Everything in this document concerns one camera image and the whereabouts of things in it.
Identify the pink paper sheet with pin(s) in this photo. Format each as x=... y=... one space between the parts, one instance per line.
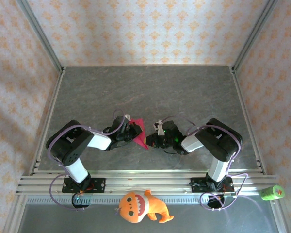
x=141 y=139

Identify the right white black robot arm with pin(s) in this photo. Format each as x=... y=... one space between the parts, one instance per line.
x=220 y=140

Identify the aluminium corner post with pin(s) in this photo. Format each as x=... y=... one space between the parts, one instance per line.
x=253 y=36
x=42 y=36

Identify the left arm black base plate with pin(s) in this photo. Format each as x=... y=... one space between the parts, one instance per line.
x=99 y=185

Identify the aluminium side rail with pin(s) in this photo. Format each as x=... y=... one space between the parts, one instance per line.
x=247 y=121
x=48 y=121

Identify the orange shark plush toy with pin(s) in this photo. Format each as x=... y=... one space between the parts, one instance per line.
x=140 y=206

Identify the aluminium rail beam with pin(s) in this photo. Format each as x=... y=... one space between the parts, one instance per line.
x=148 y=180

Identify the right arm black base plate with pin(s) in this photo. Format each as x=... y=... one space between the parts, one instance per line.
x=196 y=185

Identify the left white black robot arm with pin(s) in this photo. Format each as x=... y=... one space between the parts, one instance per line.
x=100 y=142

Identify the green cylindrical can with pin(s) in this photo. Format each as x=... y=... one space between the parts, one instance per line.
x=272 y=193

